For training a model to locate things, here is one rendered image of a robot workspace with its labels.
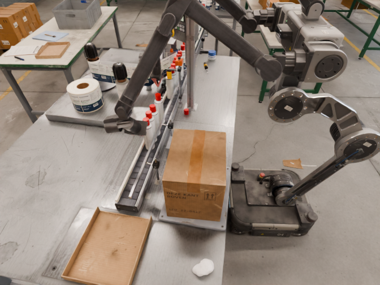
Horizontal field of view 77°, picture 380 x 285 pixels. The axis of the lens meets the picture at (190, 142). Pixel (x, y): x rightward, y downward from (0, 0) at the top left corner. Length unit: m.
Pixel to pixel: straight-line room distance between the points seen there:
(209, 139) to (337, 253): 1.51
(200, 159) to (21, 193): 0.93
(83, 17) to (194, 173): 2.80
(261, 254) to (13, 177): 1.69
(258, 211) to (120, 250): 1.12
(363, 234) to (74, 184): 2.14
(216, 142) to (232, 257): 1.14
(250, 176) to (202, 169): 1.18
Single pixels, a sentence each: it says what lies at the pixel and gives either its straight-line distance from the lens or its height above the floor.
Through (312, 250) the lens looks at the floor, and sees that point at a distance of 2.19.
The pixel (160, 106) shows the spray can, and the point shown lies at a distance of 1.44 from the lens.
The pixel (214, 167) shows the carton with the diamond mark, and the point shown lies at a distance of 0.95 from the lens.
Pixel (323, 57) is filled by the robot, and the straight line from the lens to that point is 0.97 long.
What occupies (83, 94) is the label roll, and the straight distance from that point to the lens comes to 1.67.
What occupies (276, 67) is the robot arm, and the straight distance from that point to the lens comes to 0.92.
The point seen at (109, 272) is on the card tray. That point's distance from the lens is 1.11.
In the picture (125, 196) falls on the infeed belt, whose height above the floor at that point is 0.88.
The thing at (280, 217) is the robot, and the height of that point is 0.24.
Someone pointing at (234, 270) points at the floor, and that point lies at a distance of 1.97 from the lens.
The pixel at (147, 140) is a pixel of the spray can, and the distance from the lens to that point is 1.31.
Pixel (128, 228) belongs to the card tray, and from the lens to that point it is 1.16.
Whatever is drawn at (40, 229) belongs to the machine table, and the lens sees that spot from 1.31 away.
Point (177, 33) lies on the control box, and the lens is 1.54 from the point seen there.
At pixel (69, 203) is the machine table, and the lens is 1.33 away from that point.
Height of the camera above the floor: 1.85
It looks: 44 degrees down
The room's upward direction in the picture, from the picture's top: straight up
